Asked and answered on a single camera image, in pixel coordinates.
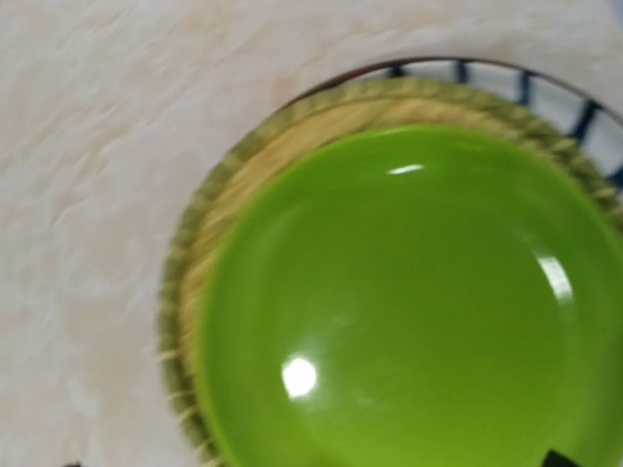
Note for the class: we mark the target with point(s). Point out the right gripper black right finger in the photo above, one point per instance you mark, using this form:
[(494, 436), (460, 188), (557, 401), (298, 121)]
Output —
[(555, 458)]

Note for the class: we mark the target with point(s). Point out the green plastic plate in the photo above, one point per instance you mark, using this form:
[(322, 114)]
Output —
[(419, 296)]

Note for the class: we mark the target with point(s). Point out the white black striped plate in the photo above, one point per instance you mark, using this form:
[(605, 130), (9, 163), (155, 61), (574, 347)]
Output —
[(596, 129)]

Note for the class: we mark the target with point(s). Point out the woven bamboo tray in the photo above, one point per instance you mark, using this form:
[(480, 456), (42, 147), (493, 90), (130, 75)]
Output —
[(283, 138)]

